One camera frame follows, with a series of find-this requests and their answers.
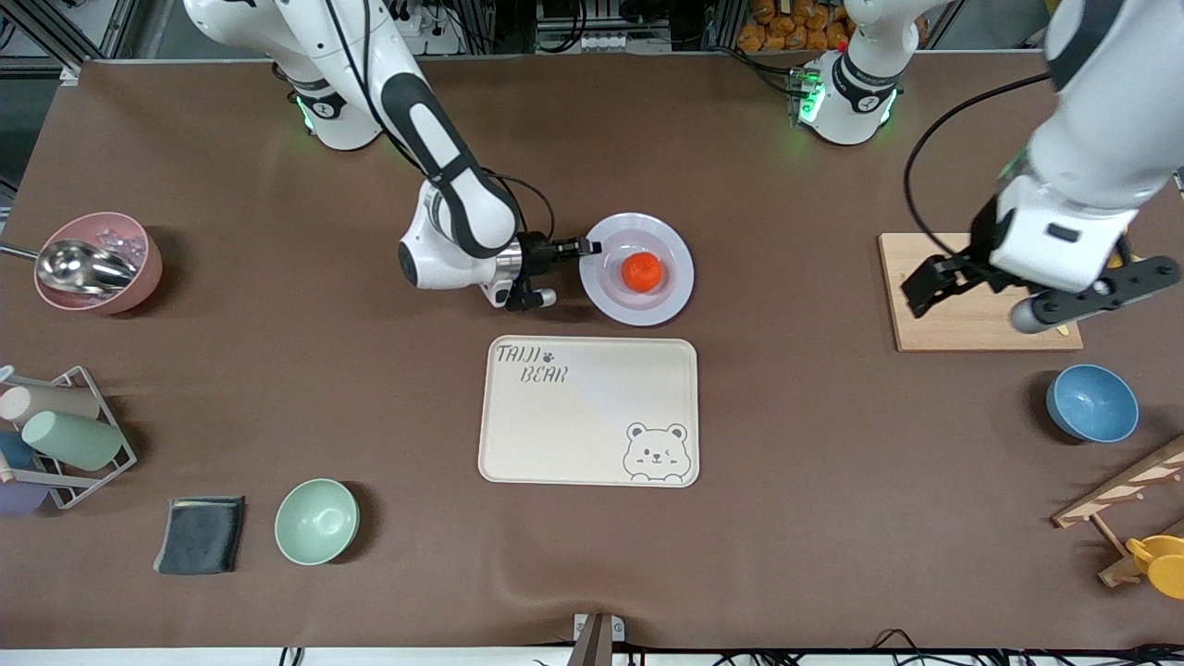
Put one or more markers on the orange fruit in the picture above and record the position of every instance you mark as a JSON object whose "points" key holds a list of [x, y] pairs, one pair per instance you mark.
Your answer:
{"points": [[642, 272]]}

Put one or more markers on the wooden drying rack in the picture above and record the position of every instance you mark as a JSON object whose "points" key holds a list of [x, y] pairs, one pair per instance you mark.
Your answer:
{"points": [[1119, 490]]}

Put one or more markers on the aluminium frame post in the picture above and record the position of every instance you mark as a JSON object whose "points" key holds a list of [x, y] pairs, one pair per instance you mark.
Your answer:
{"points": [[55, 32]]}

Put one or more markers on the mint green cup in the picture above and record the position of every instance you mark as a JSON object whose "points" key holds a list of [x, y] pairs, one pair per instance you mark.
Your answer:
{"points": [[74, 440]]}

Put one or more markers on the white power strip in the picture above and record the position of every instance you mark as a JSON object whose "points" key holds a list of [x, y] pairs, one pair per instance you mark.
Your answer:
{"points": [[425, 28]]}

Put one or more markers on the blue bowl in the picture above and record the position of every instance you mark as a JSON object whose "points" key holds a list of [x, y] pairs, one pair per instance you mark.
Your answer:
{"points": [[1093, 404]]}

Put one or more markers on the metal scoop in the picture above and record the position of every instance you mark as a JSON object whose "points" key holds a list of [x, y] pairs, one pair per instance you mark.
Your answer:
{"points": [[83, 268]]}

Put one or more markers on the white round plate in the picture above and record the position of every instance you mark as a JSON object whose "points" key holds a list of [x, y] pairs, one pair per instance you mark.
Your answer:
{"points": [[671, 296]]}

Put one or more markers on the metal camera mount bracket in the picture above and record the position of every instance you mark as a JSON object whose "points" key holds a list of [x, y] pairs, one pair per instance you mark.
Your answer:
{"points": [[597, 638]]}

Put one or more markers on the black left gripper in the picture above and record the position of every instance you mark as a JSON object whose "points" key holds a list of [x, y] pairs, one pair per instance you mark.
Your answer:
{"points": [[979, 243]]}

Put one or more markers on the beige cup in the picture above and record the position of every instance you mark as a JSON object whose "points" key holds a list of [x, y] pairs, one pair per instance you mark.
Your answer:
{"points": [[51, 402]]}

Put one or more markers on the purple cup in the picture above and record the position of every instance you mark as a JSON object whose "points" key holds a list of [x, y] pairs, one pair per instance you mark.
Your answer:
{"points": [[20, 498]]}

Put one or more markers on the cream bear print tray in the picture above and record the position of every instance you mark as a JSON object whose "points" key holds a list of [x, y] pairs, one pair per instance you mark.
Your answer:
{"points": [[587, 412]]}

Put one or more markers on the light green bowl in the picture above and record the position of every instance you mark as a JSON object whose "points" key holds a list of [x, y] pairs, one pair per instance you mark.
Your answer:
{"points": [[316, 522]]}

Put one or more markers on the dark grey folded cloth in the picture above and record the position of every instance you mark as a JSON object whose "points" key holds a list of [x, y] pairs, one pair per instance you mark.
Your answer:
{"points": [[199, 535]]}

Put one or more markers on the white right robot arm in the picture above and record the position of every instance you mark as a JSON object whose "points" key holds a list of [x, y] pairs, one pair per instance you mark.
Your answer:
{"points": [[462, 222]]}

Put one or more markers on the pink bowl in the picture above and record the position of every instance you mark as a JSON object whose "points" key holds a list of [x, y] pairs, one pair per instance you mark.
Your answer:
{"points": [[139, 277]]}

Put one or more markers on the wooden cutting board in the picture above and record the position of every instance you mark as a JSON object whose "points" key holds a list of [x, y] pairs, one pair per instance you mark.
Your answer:
{"points": [[962, 328]]}

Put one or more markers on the yellow cup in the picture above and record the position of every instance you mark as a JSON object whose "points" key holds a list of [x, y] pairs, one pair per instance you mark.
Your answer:
{"points": [[1165, 566]]}

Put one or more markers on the blue cup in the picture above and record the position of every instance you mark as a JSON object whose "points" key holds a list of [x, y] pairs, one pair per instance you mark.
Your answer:
{"points": [[14, 450]]}

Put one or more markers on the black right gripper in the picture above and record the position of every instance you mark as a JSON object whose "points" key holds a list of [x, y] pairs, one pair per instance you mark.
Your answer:
{"points": [[534, 252]]}

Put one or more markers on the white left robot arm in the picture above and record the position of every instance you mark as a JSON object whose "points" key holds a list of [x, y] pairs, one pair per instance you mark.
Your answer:
{"points": [[1082, 166]]}

